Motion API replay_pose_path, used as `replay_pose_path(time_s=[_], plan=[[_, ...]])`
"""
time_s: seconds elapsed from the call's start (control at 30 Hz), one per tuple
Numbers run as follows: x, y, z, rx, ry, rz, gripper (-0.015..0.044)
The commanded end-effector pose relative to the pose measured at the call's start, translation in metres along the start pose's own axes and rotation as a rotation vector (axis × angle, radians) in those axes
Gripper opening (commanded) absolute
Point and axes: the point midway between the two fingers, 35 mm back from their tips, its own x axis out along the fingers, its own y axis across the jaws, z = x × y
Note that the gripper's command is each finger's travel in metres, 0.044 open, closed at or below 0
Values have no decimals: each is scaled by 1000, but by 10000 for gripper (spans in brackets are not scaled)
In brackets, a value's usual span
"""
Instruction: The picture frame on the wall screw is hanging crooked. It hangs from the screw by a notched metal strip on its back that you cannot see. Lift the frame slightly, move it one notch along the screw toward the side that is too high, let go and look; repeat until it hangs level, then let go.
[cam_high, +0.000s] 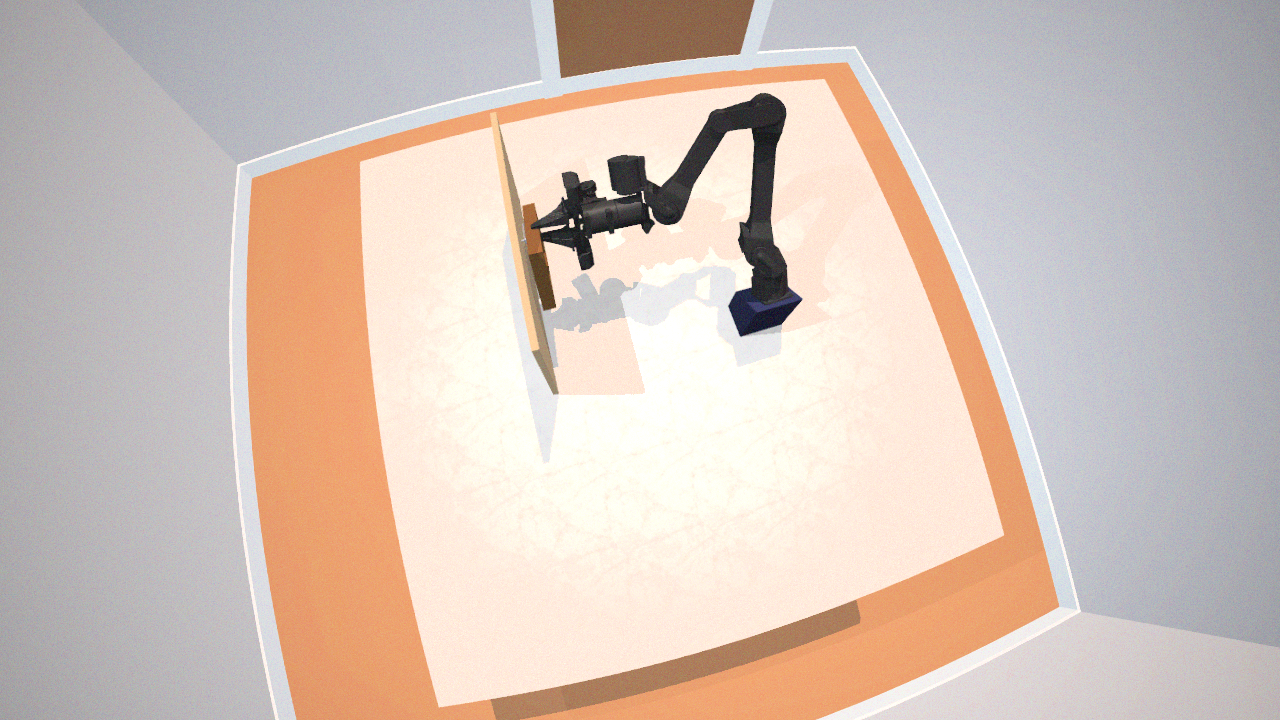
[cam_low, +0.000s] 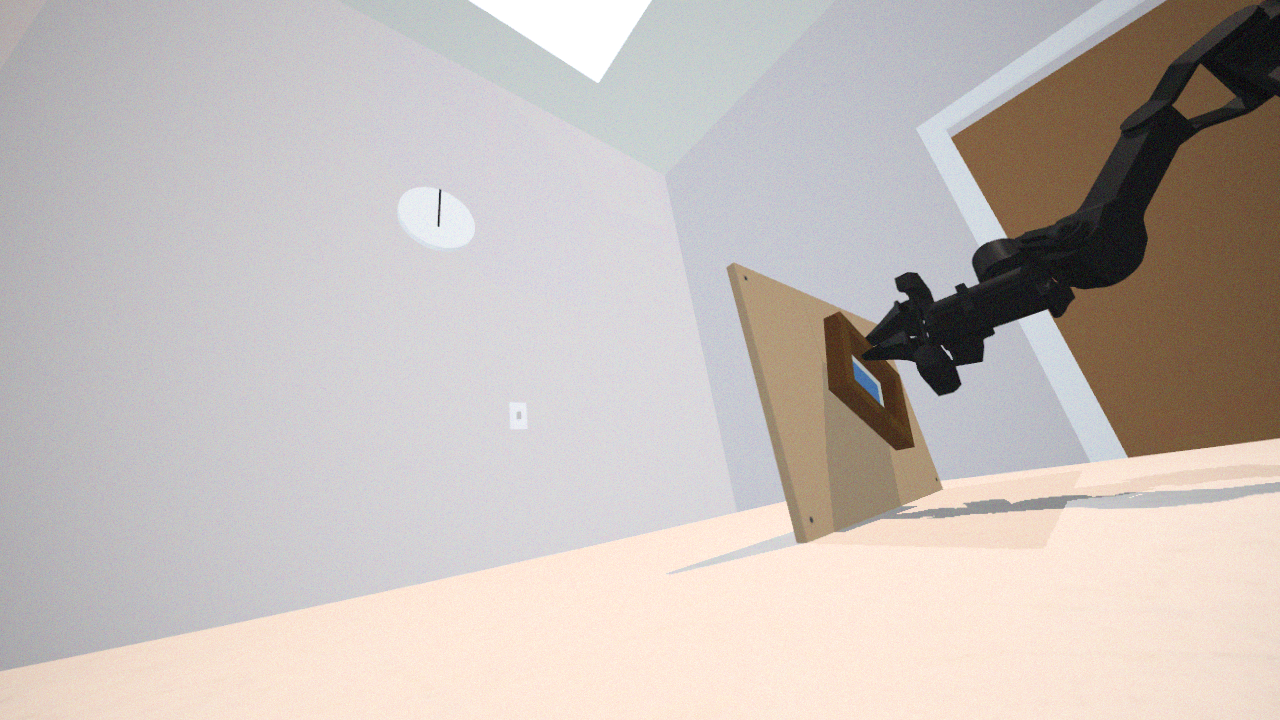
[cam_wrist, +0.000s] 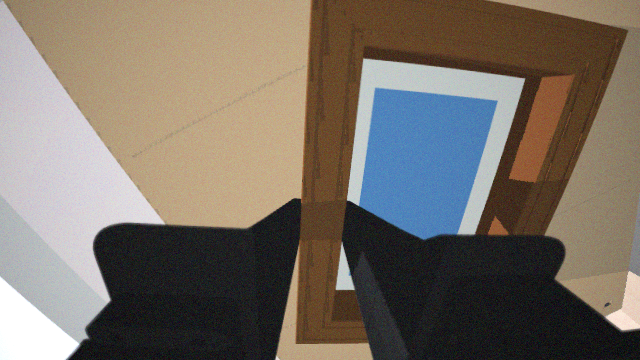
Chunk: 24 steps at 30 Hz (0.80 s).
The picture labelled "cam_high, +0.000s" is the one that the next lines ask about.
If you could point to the brown wooden picture frame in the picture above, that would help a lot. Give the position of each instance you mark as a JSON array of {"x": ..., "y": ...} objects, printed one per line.
[{"x": 538, "y": 258}]

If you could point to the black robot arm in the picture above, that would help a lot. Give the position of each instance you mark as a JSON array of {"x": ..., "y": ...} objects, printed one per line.
[{"x": 765, "y": 114}]

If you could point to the tan wooden board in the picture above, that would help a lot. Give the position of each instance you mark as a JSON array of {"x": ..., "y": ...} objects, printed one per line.
[{"x": 525, "y": 276}]

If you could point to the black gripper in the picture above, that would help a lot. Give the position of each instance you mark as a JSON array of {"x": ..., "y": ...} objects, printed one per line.
[{"x": 597, "y": 217}]

